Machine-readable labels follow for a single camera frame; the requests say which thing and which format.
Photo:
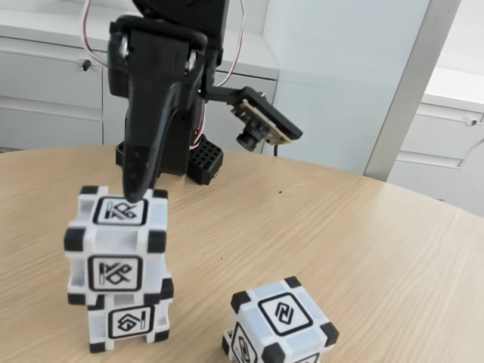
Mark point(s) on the white cube crossed-loops symbol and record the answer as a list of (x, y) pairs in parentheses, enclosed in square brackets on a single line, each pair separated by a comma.
[(113, 272)]

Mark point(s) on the white cube lightning symbol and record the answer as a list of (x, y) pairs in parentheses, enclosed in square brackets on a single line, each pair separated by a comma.
[(283, 314)]

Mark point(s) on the black cabinet lock key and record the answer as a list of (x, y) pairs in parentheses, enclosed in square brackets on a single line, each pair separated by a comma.
[(86, 66)]

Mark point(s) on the long white cabinet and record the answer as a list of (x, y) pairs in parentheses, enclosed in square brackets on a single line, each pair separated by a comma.
[(49, 106)]

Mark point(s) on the white cube stacked-squares symbol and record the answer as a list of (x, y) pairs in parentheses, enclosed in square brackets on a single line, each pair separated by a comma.
[(130, 321)]

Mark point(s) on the white drawer cabinet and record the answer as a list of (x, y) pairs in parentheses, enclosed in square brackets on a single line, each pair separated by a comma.
[(435, 140)]

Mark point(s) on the silver cabinet lock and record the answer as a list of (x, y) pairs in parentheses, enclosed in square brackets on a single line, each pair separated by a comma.
[(472, 122)]

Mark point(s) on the camera board on black mount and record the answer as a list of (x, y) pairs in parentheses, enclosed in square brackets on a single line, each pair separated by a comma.
[(272, 117)]

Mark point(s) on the grey metal partition post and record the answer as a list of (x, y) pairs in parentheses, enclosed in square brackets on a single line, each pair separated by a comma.
[(412, 87)]

